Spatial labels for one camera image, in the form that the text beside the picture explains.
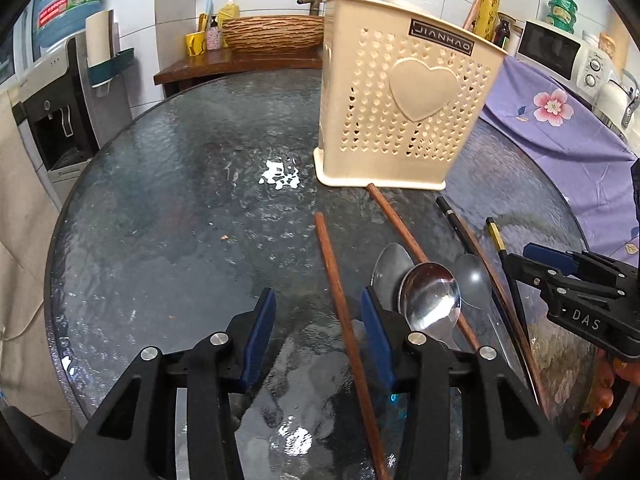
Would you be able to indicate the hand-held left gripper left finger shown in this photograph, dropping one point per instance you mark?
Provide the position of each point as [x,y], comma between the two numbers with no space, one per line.
[260,340]

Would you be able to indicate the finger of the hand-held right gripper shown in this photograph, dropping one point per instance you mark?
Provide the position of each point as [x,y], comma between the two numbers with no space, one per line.
[547,259]
[530,271]

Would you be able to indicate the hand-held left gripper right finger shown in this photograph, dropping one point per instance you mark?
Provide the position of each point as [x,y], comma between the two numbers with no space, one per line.
[377,340]

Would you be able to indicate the black chopstick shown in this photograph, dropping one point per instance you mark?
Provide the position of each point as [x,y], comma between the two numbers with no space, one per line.
[495,237]
[452,220]

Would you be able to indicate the brown wooden chopstick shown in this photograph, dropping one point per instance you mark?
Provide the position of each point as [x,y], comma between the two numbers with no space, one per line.
[395,220]
[340,300]

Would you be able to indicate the metal spoon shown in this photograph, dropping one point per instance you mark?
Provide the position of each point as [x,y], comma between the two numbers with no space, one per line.
[390,270]
[430,300]
[472,280]

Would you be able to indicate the beige perforated utensil holder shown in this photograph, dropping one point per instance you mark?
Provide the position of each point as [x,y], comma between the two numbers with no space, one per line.
[375,125]

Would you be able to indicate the person's right hand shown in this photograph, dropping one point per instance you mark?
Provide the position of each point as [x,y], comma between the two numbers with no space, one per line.
[607,377]

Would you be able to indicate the purple floral cloth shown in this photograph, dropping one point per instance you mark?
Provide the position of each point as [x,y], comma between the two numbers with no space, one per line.
[560,160]

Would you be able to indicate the white kettle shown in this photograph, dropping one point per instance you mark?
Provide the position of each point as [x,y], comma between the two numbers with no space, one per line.
[617,102]

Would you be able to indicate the white microwave oven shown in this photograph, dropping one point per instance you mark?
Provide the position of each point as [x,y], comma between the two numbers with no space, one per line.
[555,52]

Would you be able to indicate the dark glass bottle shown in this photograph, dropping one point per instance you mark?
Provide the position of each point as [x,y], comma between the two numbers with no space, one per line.
[503,32]

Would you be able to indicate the stack of green noodle bowls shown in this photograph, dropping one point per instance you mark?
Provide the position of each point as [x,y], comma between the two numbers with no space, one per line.
[562,9]

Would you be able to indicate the yellow wrapped roll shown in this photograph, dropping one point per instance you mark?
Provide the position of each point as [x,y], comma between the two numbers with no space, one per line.
[487,15]

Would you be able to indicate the light wooden chopstick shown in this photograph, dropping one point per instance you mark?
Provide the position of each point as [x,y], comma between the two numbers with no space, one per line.
[475,5]

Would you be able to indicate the wooden counter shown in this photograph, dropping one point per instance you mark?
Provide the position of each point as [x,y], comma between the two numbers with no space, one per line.
[225,67]

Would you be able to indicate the yellow cup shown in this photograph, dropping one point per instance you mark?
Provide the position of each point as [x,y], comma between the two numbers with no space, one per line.
[196,44]

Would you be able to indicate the small patterned bottle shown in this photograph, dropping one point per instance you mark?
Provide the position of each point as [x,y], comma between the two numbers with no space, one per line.
[214,37]

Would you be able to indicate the woven pattern wash basin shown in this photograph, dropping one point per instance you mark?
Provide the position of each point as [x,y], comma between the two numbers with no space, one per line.
[272,34]

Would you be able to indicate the grey water dispenser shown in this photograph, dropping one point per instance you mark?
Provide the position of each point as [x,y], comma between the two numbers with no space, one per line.
[45,90]

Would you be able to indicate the green paper cup dispenser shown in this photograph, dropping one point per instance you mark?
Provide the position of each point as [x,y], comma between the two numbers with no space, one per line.
[102,50]

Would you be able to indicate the yellow soap bottle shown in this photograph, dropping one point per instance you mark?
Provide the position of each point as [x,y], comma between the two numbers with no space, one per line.
[229,9]

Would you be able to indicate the brass faucet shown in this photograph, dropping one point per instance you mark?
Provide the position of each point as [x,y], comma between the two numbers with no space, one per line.
[314,2]

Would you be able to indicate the blue water bottle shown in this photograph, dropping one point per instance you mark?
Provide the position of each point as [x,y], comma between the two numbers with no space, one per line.
[65,5]

